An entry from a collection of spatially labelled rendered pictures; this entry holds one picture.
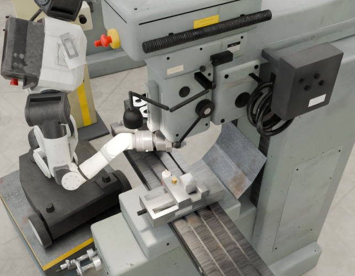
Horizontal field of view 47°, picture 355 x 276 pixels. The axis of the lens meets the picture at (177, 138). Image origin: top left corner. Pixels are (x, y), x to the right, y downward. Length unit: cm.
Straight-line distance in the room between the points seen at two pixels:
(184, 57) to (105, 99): 278
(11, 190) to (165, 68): 175
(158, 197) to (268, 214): 59
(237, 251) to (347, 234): 149
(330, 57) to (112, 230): 128
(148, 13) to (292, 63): 46
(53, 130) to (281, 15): 93
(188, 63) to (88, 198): 126
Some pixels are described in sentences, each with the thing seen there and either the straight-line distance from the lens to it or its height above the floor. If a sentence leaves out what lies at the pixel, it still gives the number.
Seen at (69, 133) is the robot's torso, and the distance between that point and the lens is 218.
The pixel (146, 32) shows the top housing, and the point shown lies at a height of 183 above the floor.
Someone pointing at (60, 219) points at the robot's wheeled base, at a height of 58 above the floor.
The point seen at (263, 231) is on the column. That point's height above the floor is 61.
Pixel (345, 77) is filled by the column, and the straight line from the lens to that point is 178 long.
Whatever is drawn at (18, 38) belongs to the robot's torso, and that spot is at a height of 168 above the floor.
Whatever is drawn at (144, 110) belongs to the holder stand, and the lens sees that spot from 207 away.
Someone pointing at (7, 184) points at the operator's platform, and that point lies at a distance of 289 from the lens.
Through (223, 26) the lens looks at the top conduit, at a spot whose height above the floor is 180.
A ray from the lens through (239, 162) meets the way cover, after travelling 201.
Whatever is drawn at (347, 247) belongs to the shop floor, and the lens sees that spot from 307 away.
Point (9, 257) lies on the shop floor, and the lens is 303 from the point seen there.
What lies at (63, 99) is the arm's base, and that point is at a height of 147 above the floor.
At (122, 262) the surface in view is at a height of 73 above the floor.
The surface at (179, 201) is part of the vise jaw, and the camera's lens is 175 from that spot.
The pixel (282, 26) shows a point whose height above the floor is 171.
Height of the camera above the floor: 239
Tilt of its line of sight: 42 degrees down
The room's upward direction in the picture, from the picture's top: 1 degrees counter-clockwise
